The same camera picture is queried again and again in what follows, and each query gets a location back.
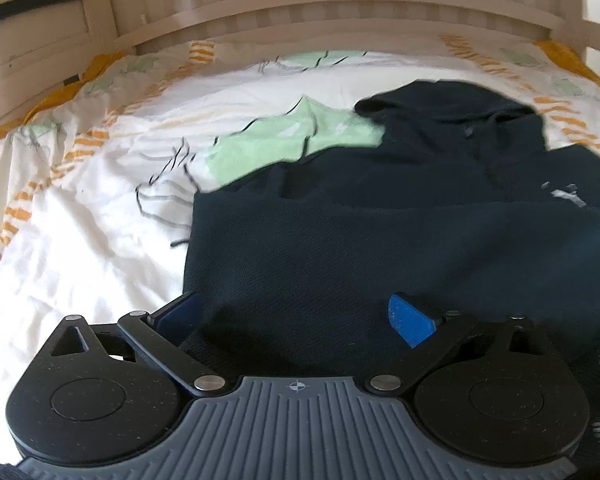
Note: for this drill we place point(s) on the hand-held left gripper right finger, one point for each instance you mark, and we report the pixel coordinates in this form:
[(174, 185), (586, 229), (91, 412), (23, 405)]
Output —
[(407, 317)]

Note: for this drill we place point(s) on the black bar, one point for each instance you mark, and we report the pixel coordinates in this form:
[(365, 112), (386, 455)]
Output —
[(30, 3)]

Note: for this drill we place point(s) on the dark navy hoodie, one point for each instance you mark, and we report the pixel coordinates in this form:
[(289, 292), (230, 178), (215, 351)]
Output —
[(330, 240)]

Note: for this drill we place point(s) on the pale wooden bed frame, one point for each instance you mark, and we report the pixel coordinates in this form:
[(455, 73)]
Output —
[(280, 15)]

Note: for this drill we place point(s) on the white printed bed cover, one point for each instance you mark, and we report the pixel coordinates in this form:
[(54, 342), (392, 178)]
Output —
[(105, 210)]

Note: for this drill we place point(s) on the small black clip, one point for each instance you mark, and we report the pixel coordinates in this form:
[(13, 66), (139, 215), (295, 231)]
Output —
[(72, 80)]

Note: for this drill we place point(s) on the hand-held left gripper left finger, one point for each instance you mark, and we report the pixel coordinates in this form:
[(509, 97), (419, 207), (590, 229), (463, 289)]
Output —
[(180, 317)]

